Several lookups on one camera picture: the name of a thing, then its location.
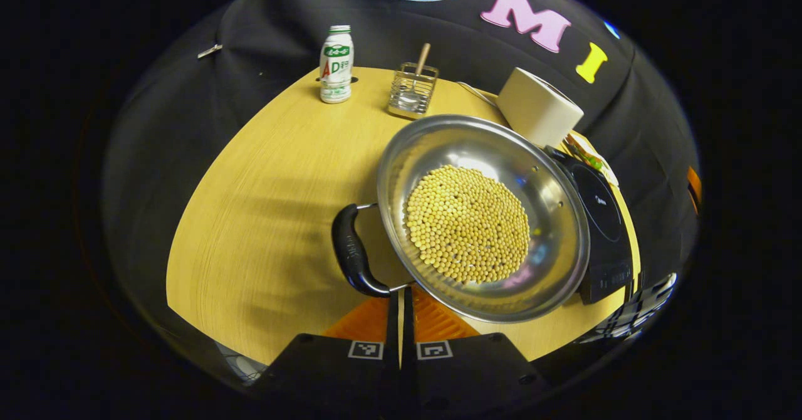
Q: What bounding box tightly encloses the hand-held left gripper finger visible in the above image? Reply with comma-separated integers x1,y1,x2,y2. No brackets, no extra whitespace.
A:
401,284,552,408
257,285,402,408

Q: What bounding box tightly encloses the black induction cooktop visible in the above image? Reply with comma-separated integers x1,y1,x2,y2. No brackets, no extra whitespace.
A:
545,146,635,305

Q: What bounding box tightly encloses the pile of yellow soybeans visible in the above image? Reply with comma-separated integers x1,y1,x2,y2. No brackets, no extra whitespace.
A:
403,164,532,285

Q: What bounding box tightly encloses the steel pot with black handle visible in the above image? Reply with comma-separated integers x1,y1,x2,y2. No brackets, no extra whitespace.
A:
331,114,591,324

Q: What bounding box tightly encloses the white plate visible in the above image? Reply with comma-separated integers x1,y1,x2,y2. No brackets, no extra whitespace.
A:
573,147,621,187

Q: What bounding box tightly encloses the white toaster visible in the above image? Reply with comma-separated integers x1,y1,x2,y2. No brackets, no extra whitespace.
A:
497,67,585,150

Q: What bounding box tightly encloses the white drink bottle green label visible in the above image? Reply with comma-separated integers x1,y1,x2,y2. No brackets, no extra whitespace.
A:
318,25,355,105

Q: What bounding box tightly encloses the small wire mesh basket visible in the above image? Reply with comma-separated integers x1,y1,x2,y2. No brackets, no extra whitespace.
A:
387,62,439,120

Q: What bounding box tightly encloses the toaster power cable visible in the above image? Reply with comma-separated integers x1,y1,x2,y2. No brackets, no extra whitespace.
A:
456,81,499,108

